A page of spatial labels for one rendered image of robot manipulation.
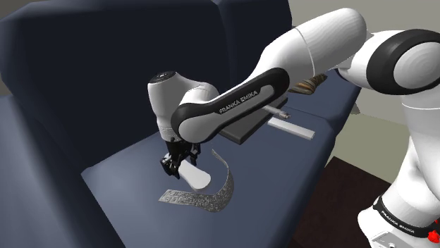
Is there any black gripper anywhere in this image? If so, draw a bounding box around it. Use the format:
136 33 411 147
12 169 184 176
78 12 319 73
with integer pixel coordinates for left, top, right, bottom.
159 138 202 180

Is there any white flat rounded paddle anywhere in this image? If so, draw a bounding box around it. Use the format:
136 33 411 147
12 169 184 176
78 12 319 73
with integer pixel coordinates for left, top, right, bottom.
178 159 212 192

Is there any grey patterned curved strip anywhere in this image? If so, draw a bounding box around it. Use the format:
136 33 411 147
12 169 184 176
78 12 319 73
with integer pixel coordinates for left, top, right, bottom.
158 149 236 213

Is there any dark grey flat tablet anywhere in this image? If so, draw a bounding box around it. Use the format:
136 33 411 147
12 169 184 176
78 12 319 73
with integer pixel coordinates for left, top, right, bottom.
219 96 289 145

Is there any dark blue sofa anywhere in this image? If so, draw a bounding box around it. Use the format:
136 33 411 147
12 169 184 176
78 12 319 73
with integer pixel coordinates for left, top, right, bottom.
0 0 362 248

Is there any silver pen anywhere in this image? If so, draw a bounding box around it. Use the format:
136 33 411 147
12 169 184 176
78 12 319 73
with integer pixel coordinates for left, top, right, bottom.
262 104 292 120

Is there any pale grey long bar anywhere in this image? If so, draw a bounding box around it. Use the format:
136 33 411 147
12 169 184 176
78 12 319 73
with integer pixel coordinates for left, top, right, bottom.
267 116 316 142

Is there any brown striped object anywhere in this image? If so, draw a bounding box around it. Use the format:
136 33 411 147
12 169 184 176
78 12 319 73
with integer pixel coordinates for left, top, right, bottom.
287 73 328 96

